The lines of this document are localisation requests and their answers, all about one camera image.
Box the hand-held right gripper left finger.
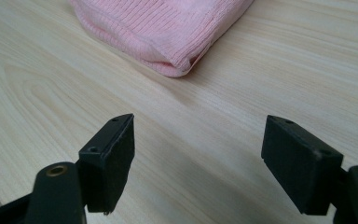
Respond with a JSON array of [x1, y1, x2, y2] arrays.
[[77, 113, 136, 216]]

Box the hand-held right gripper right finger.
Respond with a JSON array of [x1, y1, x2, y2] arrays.
[[260, 114, 345, 217]]

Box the pink ribbed knit garment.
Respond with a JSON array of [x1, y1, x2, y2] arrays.
[[69, 0, 255, 78]]

